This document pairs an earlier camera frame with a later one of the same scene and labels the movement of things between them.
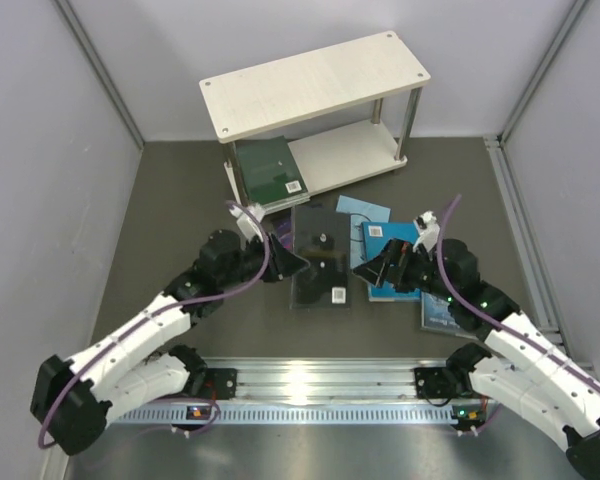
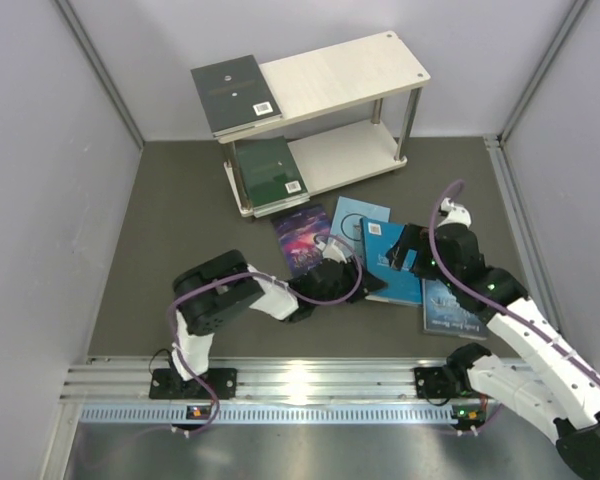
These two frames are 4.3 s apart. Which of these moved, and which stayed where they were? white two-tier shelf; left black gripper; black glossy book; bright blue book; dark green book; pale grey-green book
Moved: left black gripper; black glossy book
Stayed: white two-tier shelf; dark green book; bright blue book; pale grey-green book
